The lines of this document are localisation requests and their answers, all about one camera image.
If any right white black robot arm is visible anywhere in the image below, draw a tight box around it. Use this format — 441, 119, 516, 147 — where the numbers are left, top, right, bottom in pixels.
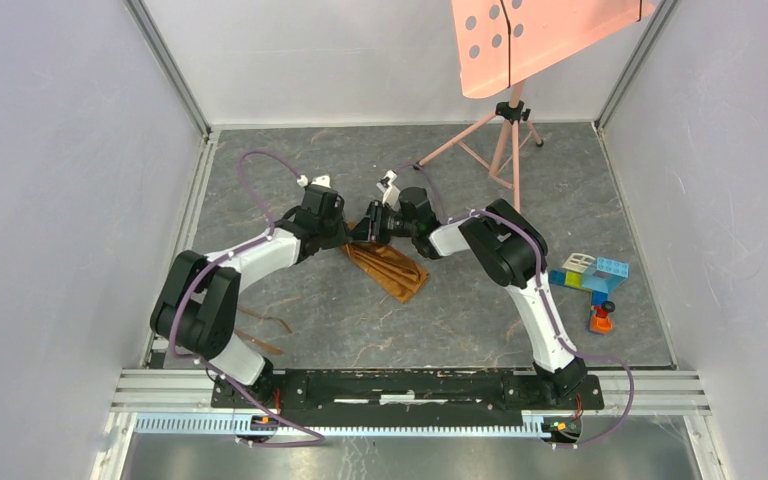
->
350, 187, 587, 408

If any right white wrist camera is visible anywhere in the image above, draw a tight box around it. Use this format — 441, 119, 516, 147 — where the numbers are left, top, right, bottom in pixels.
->
376, 170, 401, 211

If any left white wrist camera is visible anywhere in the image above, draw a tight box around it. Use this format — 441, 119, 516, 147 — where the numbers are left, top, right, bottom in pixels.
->
296, 175, 331, 188

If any orange cloth napkin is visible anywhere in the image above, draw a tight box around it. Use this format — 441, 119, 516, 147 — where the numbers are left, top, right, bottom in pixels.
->
341, 242, 430, 304

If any red black toy figure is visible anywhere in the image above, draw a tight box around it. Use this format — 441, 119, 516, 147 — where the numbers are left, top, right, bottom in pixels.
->
591, 300, 616, 319

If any pink music stand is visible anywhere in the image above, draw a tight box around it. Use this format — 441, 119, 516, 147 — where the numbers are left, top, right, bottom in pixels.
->
414, 0, 655, 209

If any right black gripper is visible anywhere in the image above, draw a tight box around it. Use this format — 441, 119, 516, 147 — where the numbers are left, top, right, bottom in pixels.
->
351, 201, 416, 247

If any blue toy brick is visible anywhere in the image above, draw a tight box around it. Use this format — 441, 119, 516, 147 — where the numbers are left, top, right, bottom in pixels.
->
549, 257, 629, 305

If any white toy window frame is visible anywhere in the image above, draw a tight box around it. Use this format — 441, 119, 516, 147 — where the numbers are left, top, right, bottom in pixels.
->
562, 252, 596, 274

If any orange toy block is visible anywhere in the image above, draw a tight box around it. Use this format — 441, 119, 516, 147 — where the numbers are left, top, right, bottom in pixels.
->
589, 315, 614, 335

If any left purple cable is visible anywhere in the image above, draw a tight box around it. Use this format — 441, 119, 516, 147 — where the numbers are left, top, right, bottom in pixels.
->
166, 150, 327, 449

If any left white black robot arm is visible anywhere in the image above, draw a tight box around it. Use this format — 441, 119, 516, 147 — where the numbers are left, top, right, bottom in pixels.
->
149, 184, 350, 408

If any yellow green toy block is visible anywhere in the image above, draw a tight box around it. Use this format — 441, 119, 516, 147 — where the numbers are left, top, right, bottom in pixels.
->
564, 271, 587, 291

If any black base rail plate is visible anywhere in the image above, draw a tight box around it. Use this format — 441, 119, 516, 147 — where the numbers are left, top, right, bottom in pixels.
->
211, 368, 605, 429

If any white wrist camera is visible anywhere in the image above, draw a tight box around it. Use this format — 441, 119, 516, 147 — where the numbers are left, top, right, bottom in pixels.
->
296, 175, 331, 188
376, 170, 401, 211

